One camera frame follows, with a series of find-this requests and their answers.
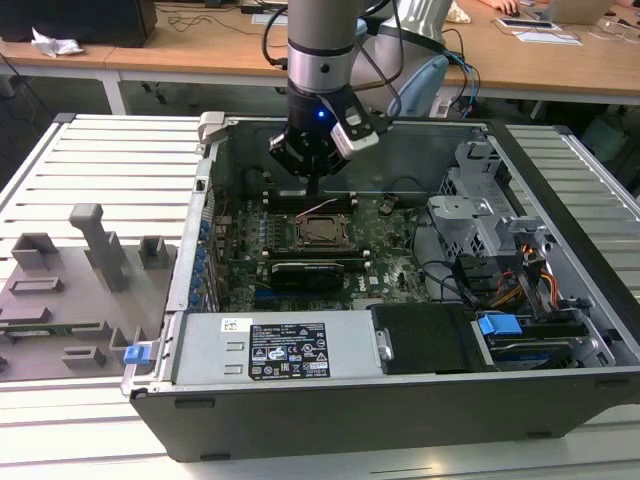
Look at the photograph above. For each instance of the silver CPU with green edge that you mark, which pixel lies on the silver CPU with green edge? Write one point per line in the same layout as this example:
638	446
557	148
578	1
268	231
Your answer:
320	229

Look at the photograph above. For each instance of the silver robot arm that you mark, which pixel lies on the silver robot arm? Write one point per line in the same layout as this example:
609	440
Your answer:
320	30

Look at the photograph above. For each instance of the black RAM slot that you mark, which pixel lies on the black RAM slot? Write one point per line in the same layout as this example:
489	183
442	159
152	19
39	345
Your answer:
285	208
320	253
285	195
356	259
350	256
285	204
285	199
320	250

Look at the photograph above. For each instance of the CPU socket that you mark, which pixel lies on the CPU socket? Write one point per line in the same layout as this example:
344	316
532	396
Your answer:
298	218

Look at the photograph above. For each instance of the round silver coin battery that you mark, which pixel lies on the round silver coin battery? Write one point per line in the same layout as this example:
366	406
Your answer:
386	205

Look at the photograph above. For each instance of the black graphics card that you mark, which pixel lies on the black graphics card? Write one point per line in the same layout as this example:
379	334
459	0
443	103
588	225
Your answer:
310	275

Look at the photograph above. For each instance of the white flat pad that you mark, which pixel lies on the white flat pad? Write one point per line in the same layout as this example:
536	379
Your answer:
270	20

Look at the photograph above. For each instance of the long wooden desk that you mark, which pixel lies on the long wooden desk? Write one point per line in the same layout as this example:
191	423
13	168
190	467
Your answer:
200	55

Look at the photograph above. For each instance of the green motherboard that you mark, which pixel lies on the green motherboard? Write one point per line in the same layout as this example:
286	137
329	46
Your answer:
390	270

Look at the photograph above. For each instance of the silver drive cage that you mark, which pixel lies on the silver drive cage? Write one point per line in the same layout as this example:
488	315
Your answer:
460	220

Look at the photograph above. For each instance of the silver power supply with label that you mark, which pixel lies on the silver power supply with label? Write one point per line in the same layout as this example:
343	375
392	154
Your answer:
200	345

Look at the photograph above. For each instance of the black plastic shroud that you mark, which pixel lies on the black plastic shroud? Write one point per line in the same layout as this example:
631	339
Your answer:
430	340

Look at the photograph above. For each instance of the white tablet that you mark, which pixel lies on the white tablet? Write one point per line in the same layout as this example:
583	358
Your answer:
525	23

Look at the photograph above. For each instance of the hard disk in blue carrier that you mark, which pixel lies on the hard disk in blue carrier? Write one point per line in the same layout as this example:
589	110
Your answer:
500	327

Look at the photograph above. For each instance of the black monitor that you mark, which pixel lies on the black monitor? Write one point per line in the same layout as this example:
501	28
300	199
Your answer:
75	20

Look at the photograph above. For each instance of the white paper sheet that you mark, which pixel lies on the white paper sheet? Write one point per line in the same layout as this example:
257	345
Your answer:
550	37

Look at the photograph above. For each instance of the crumpled white paper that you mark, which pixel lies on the crumpled white paper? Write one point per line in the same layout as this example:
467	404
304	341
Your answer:
55	46

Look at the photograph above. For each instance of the grey parts rack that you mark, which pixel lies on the grey parts rack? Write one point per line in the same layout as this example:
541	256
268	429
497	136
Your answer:
75	300

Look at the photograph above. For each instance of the black and silver PC case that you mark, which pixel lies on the black and silver PC case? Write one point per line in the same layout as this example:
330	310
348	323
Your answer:
300	425

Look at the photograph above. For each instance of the grey laptop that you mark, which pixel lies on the grey laptop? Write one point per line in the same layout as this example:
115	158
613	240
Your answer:
575	12

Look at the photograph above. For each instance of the green RAM stick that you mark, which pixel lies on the green RAM stick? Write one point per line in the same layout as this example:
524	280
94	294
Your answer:
50	329

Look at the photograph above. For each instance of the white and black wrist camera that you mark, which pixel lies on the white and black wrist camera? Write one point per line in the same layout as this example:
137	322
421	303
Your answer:
352	140

